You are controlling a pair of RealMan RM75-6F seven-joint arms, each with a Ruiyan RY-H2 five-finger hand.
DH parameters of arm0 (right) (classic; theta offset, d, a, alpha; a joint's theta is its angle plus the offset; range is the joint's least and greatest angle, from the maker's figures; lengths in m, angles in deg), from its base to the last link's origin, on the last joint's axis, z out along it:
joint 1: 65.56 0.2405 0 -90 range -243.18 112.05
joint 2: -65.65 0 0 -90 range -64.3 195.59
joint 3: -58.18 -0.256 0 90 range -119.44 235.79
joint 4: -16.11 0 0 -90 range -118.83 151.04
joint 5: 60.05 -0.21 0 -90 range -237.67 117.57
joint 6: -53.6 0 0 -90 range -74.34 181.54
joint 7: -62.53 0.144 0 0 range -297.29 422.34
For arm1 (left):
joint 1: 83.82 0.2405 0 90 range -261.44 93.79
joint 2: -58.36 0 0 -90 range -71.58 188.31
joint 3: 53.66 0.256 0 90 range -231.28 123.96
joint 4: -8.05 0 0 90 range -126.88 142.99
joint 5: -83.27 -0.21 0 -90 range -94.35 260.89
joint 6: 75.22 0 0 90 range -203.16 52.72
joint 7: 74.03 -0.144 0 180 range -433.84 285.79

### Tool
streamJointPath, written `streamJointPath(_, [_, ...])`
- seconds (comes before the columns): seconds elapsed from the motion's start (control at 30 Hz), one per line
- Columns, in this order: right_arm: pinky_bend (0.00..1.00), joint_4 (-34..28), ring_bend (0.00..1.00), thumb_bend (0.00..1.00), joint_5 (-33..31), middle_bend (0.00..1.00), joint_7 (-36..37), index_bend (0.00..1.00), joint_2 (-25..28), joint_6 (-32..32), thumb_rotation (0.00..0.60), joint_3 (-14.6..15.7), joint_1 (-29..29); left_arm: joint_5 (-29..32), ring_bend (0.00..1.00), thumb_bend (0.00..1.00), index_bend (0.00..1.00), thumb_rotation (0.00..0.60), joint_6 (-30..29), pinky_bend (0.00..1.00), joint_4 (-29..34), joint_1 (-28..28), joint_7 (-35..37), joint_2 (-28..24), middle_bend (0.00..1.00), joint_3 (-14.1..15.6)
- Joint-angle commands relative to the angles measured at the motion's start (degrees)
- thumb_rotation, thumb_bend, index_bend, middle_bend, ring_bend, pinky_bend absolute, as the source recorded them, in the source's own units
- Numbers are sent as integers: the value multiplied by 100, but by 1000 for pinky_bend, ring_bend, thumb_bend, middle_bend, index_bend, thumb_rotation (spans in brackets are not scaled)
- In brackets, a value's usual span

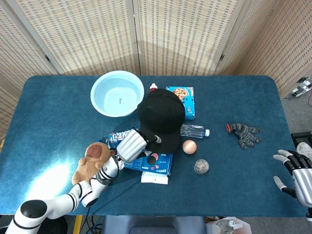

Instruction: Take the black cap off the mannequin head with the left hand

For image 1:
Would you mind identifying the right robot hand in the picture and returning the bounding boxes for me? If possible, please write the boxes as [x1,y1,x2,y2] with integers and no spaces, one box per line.
[273,149,312,208]

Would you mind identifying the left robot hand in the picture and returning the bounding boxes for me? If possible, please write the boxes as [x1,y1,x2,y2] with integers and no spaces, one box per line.
[116,129,162,163]

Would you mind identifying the black baseball cap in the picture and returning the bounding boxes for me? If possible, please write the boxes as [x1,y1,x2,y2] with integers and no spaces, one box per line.
[137,89,186,153]

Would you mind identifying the blue labelled drink bottle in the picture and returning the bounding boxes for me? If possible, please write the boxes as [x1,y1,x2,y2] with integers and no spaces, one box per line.
[101,126,140,149]

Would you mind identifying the white shoe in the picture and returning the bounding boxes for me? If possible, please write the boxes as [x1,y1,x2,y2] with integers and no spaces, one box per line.
[296,142,312,159]

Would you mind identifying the blue Oreo cookie box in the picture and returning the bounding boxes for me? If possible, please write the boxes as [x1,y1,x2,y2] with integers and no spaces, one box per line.
[121,151,174,176]

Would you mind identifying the brown capybara plush toy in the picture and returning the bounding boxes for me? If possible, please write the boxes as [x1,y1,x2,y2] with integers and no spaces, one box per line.
[71,142,116,186]

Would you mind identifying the white snack packet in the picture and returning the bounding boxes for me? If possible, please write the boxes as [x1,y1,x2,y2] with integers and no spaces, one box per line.
[140,171,169,185]

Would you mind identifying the black box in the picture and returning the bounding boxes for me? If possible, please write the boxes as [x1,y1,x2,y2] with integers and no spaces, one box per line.
[291,131,312,149]

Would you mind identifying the light blue plastic basin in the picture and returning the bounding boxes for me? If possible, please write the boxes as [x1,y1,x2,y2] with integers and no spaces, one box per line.
[90,70,145,118]

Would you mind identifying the copper coloured ball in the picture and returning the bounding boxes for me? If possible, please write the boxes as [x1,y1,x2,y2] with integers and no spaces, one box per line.
[182,139,197,155]

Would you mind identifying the clear empty water bottle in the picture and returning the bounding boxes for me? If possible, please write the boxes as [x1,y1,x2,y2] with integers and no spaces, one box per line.
[180,123,211,139]

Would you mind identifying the blue chocolate chip cookie box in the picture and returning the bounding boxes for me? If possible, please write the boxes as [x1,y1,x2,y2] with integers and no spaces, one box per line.
[165,86,195,120]

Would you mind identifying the blue table cloth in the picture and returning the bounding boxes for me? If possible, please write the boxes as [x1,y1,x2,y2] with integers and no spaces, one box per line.
[0,74,309,217]

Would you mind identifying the clear tub of steel scrubber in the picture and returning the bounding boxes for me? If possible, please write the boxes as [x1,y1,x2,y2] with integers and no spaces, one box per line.
[194,158,210,175]

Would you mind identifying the grey knit work glove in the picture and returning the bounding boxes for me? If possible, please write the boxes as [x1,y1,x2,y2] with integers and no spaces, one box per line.
[226,122,262,150]

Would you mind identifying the dark blue robot torso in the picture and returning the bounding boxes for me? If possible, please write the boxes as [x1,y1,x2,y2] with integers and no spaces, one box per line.
[101,215,207,234]

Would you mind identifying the woven folding screen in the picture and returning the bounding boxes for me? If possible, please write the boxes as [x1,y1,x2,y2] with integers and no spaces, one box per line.
[0,0,312,141]

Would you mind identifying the blue cable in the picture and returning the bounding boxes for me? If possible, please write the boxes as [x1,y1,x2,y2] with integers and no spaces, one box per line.
[82,214,104,234]

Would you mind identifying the electronics boards with wires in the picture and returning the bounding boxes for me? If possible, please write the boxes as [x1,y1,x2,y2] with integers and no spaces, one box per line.
[290,76,312,98]

